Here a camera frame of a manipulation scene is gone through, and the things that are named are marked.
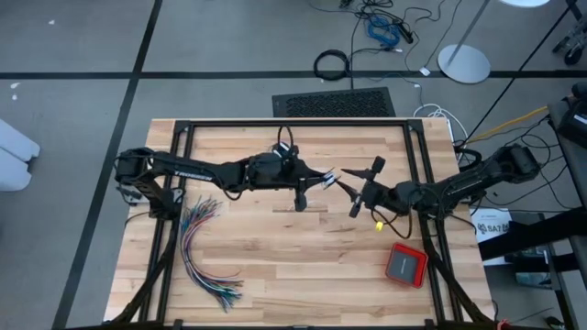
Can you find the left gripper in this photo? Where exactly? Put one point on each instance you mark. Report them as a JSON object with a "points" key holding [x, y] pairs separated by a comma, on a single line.
{"points": [[300, 201]]}

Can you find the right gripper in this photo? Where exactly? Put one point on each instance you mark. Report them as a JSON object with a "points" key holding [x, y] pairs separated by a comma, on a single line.
{"points": [[355, 212]]}

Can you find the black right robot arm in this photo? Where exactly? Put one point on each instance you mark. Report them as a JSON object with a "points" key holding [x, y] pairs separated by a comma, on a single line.
{"points": [[481, 176]]}

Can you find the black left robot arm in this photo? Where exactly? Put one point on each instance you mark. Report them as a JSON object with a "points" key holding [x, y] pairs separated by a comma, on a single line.
{"points": [[192, 172]]}

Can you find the red tray with grey insert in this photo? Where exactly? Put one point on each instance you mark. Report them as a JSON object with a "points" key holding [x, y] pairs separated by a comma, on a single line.
{"points": [[406, 266]]}

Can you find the white printed paper sign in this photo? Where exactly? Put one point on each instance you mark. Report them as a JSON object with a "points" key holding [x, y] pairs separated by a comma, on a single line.
{"points": [[493, 217]]}

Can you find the black power adapter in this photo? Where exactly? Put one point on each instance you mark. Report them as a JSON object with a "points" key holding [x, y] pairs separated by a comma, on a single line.
{"points": [[406, 33]]}

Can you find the grey round stand base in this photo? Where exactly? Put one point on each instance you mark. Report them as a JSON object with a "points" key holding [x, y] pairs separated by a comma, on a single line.
{"points": [[463, 66]]}

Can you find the dark metal table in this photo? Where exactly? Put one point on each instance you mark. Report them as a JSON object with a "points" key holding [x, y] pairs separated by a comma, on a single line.
{"points": [[527, 240]]}

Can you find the grey stand pole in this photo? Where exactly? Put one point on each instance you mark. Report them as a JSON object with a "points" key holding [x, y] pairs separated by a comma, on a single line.
{"points": [[474, 27]]}

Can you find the thin black pole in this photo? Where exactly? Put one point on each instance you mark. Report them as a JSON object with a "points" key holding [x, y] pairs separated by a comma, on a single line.
{"points": [[518, 70]]}

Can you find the black electronic device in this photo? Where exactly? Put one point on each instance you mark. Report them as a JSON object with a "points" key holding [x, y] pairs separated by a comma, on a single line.
{"points": [[573, 124]]}

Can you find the white round lamp head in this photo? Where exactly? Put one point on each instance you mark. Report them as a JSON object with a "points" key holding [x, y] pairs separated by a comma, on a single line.
{"points": [[525, 3]]}

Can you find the black wheeled chair base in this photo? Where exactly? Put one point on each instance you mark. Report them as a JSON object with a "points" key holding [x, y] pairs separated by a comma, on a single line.
{"points": [[573, 55]]}

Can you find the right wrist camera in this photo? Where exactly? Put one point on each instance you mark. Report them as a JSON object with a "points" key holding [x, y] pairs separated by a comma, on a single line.
{"points": [[385, 194]]}

